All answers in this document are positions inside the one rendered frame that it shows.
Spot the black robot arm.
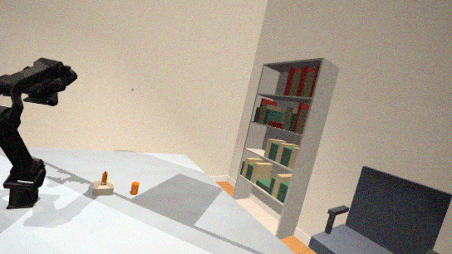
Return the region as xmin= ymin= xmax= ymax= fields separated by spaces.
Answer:
xmin=0 ymin=58 xmax=77 ymax=209

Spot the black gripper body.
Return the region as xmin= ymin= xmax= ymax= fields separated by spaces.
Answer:
xmin=23 ymin=82 xmax=58 ymax=106

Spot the beige square block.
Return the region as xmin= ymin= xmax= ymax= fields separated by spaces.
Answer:
xmin=92 ymin=180 xmax=114 ymax=196

